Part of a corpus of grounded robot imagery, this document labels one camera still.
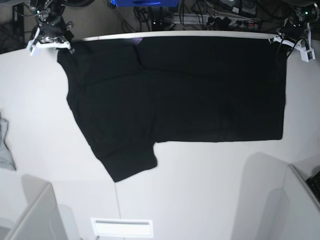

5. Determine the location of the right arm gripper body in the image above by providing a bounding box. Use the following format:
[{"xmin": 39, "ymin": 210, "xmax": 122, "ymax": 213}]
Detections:
[{"xmin": 36, "ymin": 17, "xmax": 75, "ymax": 44}]

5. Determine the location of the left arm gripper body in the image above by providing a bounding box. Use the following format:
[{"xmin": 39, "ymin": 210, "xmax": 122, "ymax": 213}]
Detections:
[{"xmin": 276, "ymin": 21, "xmax": 310, "ymax": 43}]

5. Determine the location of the black T-shirt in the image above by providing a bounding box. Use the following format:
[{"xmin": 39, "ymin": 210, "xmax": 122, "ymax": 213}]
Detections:
[{"xmin": 57, "ymin": 36, "xmax": 287, "ymax": 182}]

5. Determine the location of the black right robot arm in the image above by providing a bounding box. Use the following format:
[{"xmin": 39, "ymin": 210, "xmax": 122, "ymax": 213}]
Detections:
[{"xmin": 26, "ymin": 0, "xmax": 93, "ymax": 56}]

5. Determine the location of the white power strip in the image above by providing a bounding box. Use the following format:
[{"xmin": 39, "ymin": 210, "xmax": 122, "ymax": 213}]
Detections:
[{"xmin": 171, "ymin": 13, "xmax": 261, "ymax": 29}]

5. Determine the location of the blue box at top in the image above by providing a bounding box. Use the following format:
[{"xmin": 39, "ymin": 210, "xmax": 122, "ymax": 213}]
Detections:
[{"xmin": 110, "ymin": 0, "xmax": 180, "ymax": 7}]

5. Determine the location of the grey cloth at left edge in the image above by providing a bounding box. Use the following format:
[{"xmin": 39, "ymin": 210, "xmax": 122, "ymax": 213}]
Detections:
[{"xmin": 0, "ymin": 116, "xmax": 17, "ymax": 171}]

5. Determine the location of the black keyboard at right edge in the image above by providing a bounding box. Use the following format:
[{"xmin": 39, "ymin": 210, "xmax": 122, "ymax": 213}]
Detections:
[{"xmin": 306, "ymin": 171, "xmax": 320, "ymax": 201}]

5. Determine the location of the white table cable slot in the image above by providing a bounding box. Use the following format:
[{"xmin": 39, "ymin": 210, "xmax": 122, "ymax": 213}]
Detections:
[{"xmin": 91, "ymin": 218, "xmax": 154, "ymax": 238}]

